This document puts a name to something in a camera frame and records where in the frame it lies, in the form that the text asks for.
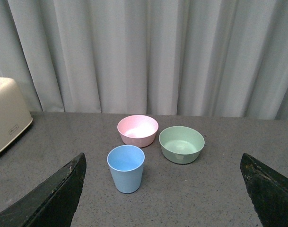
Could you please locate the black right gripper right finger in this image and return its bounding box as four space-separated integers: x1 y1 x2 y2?
240 153 288 227

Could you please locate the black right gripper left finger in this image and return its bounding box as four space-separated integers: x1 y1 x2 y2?
0 153 87 227

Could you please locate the light blue plastic cup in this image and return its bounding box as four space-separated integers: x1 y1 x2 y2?
107 145 145 194

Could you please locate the cream toaster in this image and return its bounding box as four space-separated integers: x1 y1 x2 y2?
0 77 33 153

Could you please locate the green plastic bowl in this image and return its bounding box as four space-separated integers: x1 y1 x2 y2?
159 126 205 164

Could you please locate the pink plastic bowl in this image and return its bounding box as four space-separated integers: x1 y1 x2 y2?
117 115 158 148

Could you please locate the white pleated curtain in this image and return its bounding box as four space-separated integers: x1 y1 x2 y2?
0 0 288 120

